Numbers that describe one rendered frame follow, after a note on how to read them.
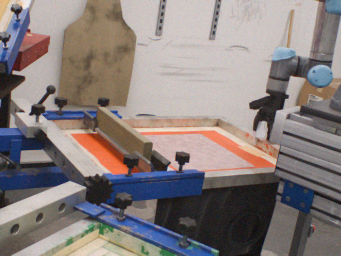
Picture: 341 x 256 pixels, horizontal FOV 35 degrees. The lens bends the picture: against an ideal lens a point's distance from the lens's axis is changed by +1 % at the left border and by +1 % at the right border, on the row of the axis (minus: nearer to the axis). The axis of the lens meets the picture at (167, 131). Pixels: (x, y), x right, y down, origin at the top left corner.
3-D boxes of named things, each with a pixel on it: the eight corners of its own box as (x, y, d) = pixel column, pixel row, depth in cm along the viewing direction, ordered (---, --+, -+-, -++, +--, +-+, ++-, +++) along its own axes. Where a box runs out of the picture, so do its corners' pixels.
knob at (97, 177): (103, 195, 134) (106, 167, 132) (112, 205, 130) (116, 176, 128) (74, 197, 131) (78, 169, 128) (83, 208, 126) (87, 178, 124)
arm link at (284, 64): (300, 51, 185) (276, 48, 185) (293, 82, 189) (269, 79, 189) (296, 48, 193) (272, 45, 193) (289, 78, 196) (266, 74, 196)
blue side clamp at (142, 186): (192, 187, 158) (196, 165, 156) (201, 194, 154) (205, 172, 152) (98, 196, 143) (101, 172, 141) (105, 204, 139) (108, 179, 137)
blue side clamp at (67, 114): (114, 127, 203) (116, 110, 201) (120, 132, 199) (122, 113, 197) (36, 129, 188) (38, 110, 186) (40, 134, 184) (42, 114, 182)
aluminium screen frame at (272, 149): (219, 124, 227) (221, 115, 225) (319, 178, 179) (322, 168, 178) (36, 127, 186) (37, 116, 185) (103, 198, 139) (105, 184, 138)
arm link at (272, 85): (264, 76, 193) (281, 76, 198) (261, 88, 195) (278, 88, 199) (277, 81, 187) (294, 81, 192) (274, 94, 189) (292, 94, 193)
